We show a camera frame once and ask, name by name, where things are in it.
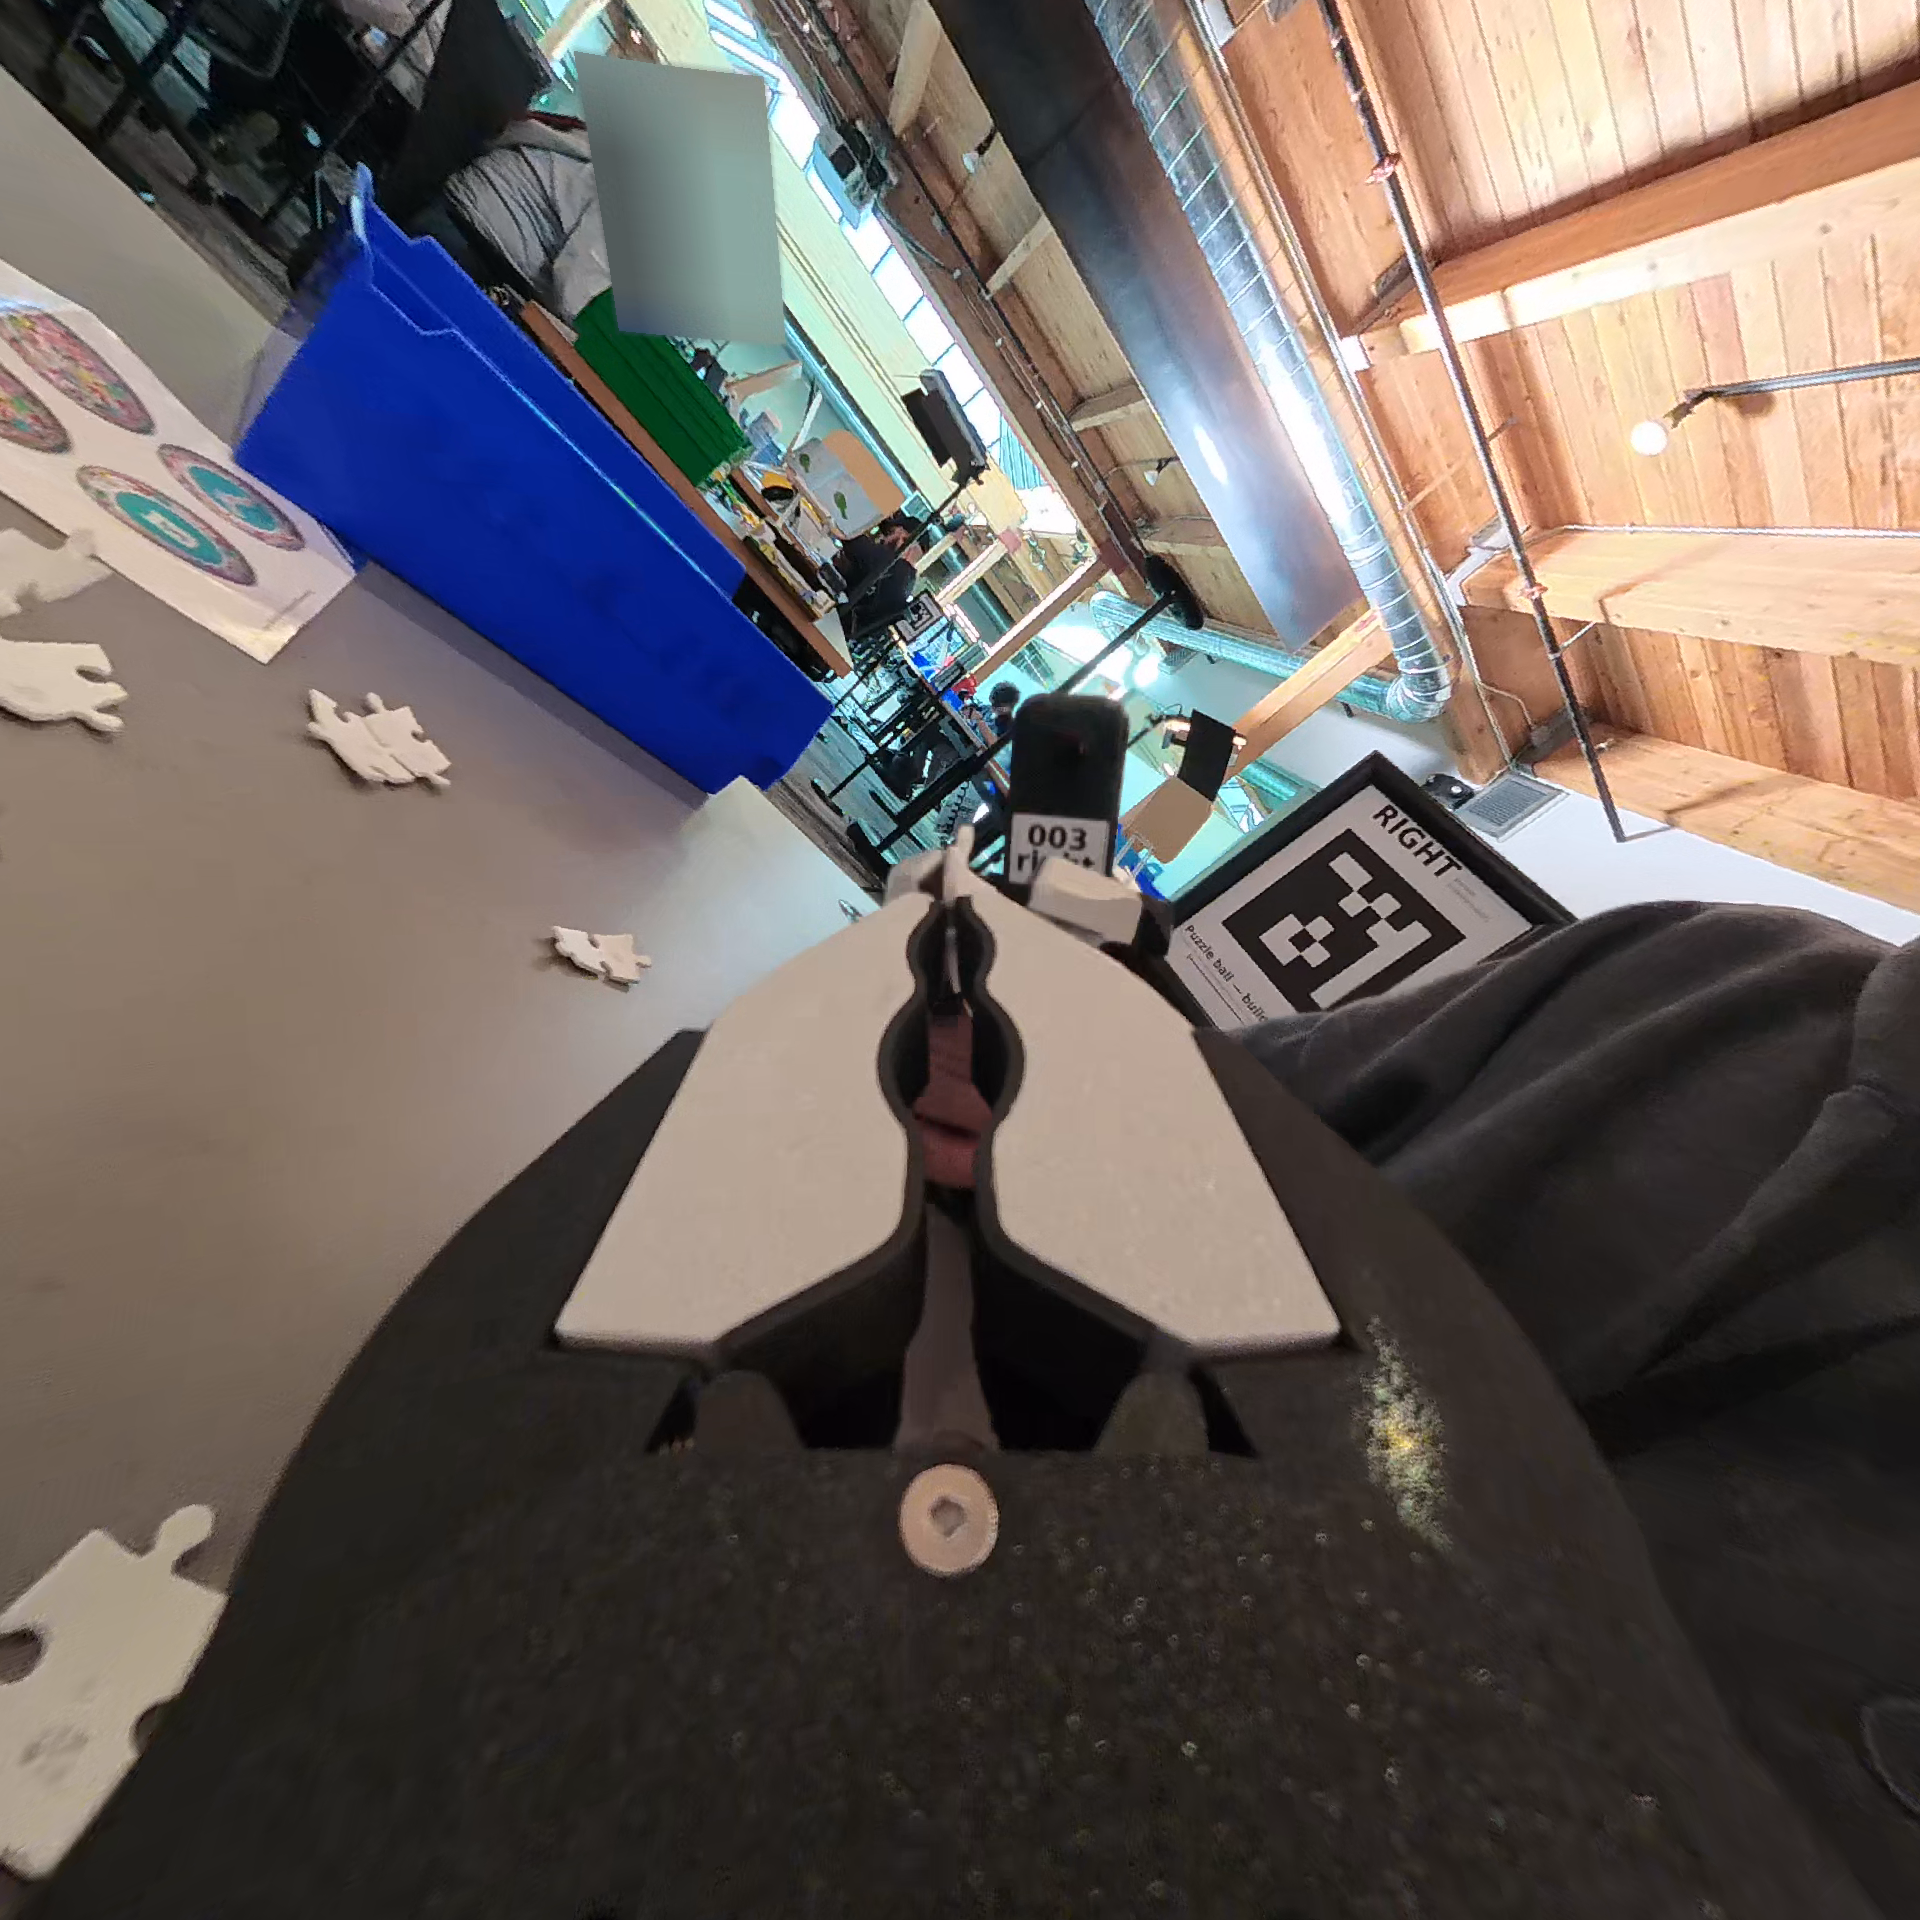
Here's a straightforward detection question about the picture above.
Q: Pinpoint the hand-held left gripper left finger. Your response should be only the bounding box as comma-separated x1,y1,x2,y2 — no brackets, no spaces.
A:
555,896,955,1442

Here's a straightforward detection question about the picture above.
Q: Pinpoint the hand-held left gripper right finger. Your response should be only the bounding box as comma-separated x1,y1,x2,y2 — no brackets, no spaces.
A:
959,890,1343,1442

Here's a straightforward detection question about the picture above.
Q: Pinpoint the colourful puzzle piece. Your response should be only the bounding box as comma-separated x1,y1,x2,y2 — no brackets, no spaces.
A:
916,900,993,1186

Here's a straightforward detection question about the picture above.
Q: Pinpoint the puzzle instruction leaflet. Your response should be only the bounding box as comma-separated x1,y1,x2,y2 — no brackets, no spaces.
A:
0,264,356,663

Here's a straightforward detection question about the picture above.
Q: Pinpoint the blue plastic bin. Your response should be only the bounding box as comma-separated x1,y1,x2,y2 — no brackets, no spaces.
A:
241,166,837,798

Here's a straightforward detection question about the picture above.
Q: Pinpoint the green box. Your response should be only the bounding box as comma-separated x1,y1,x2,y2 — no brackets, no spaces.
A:
575,293,751,482

